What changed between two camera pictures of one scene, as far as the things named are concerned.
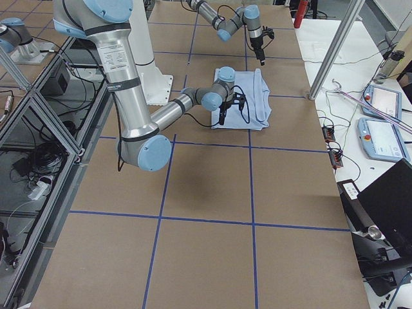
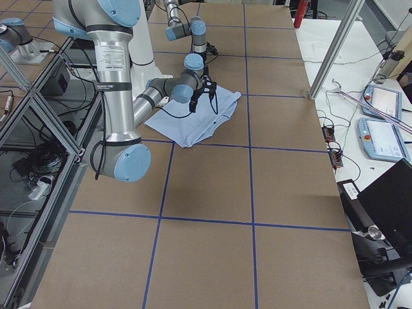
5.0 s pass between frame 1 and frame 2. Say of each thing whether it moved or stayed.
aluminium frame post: stayed
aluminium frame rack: stayed
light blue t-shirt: moved
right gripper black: moved
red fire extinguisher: stayed
